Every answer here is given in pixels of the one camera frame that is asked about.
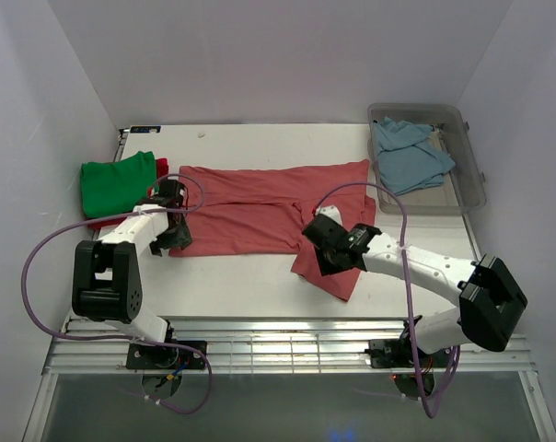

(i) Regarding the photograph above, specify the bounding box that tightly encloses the salmon pink t shirt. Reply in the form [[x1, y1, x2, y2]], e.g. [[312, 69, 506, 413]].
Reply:
[[169, 160, 376, 301]]

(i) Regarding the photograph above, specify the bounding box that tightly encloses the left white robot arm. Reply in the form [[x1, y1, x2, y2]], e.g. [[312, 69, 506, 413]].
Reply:
[[72, 180, 192, 368]]

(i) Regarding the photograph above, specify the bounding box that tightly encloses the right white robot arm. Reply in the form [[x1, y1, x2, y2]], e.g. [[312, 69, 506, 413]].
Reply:
[[303, 214, 527, 367]]

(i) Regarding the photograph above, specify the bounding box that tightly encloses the folded red t shirt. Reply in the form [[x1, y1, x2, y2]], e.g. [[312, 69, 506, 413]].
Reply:
[[86, 157, 171, 231]]

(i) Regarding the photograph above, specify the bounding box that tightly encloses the folded green t shirt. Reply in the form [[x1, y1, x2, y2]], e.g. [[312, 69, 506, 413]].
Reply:
[[80, 152, 156, 218]]

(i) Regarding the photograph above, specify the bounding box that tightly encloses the blue label sticker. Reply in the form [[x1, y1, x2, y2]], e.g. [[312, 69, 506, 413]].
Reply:
[[129, 125, 161, 134]]

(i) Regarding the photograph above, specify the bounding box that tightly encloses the blue t shirt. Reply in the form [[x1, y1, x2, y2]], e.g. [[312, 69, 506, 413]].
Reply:
[[373, 117, 456, 195]]

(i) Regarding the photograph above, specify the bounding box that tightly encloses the clear plastic bin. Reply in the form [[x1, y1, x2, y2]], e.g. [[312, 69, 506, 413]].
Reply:
[[367, 103, 486, 216]]

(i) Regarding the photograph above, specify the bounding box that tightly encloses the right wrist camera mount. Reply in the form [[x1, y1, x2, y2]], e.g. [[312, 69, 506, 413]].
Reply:
[[313, 205, 343, 226]]

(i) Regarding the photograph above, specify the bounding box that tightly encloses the aluminium table frame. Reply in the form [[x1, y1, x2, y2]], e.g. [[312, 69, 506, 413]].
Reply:
[[43, 123, 556, 441]]

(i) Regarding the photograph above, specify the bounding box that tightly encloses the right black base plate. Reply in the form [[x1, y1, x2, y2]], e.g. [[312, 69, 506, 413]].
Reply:
[[365, 339, 451, 371]]

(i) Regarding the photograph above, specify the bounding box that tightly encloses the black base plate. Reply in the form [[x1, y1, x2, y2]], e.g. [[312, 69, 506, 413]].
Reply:
[[125, 343, 205, 371], [365, 339, 451, 371]]

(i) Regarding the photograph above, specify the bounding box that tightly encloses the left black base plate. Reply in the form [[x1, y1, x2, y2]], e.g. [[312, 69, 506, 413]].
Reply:
[[125, 343, 205, 371]]

